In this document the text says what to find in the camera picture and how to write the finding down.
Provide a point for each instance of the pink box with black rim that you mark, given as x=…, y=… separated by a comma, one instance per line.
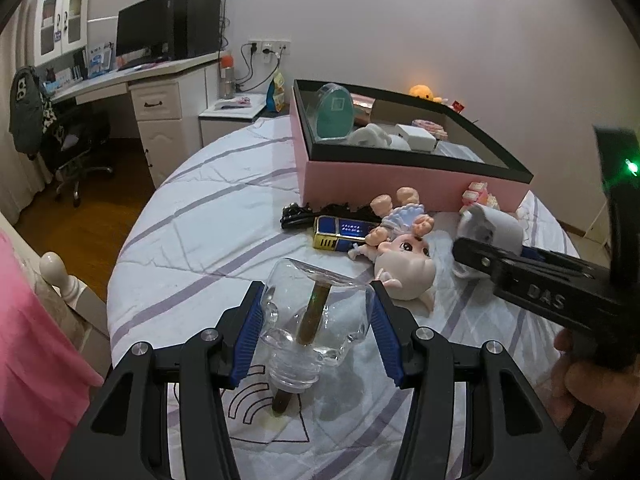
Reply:
x=380, y=185

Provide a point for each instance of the white wall outlet strip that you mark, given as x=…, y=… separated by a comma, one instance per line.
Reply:
x=270, y=42

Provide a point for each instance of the white round figurine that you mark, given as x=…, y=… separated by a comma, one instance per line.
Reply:
x=370, y=135

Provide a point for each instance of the water bottle with orange cap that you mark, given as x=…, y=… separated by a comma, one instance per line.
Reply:
x=227, y=80

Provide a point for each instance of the blue desk box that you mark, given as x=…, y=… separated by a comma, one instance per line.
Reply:
x=100, y=60

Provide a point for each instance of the grey jacket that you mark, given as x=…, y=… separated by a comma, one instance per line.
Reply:
x=25, y=110

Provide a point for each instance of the person's right hand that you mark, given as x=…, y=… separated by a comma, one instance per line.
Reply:
x=605, y=395

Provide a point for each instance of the small white box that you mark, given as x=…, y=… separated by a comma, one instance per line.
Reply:
x=417, y=136

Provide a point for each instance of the pink paper packet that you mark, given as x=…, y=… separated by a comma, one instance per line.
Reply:
x=232, y=102

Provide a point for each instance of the white hutch cabinet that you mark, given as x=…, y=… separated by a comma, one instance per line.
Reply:
x=75, y=15

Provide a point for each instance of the clear rectangular box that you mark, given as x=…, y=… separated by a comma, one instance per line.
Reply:
x=457, y=150

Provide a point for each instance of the black office chair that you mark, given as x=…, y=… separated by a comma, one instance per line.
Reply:
x=80, y=130

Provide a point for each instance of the clear glass bottle with stick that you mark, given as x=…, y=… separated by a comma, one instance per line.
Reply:
x=345, y=310

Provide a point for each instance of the pink blanket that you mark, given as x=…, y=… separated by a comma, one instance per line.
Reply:
x=35, y=360

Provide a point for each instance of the pink toy blocks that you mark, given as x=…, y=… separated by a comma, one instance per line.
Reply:
x=475, y=195

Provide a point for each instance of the teal oval clear case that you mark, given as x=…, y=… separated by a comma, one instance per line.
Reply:
x=334, y=110

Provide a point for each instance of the blue and gold lighter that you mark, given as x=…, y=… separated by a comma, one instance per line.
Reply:
x=340, y=232

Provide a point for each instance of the white bed frame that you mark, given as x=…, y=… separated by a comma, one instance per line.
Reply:
x=55, y=270

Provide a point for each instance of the white desk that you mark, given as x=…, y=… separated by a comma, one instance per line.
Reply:
x=165, y=130

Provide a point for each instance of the pink round case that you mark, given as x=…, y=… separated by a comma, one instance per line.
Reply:
x=434, y=127

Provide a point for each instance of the cream curtain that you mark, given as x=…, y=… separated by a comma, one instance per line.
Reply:
x=10, y=185

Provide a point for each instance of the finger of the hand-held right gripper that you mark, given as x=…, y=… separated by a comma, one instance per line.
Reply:
x=542, y=256
x=482, y=260

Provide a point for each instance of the pink-haired doll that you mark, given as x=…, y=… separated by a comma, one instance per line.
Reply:
x=405, y=250

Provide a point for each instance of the black computer tower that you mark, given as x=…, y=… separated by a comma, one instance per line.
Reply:
x=197, y=25

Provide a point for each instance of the blue and yellow snack bag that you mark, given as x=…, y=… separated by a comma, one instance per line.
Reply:
x=276, y=95

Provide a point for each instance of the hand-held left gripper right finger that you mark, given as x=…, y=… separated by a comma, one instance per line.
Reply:
x=387, y=340

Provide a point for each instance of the black computer monitor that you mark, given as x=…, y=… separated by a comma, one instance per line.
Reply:
x=145, y=25

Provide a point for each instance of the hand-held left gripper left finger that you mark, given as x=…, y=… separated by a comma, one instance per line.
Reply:
x=247, y=340

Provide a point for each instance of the orange octopus plush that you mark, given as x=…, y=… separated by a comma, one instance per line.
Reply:
x=422, y=91

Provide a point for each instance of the striped white tablecloth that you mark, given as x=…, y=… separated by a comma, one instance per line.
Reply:
x=200, y=240

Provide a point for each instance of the white side cabinet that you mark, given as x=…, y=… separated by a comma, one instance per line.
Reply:
x=220, y=127

